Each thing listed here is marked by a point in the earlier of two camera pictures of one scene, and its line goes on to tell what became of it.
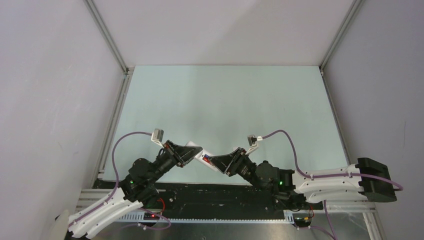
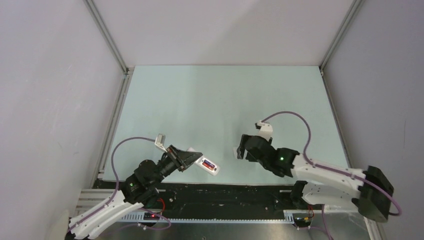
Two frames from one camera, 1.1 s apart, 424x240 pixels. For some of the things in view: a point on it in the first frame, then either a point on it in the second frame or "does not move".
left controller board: [149, 216] does not move
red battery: [206, 159] → [208, 166]
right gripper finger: [222, 162] → [240, 153]
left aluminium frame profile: [123, 66] does not move
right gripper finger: [227, 159] → [244, 141]
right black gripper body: [243, 166] → [268, 142]
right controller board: [302, 222] does not move
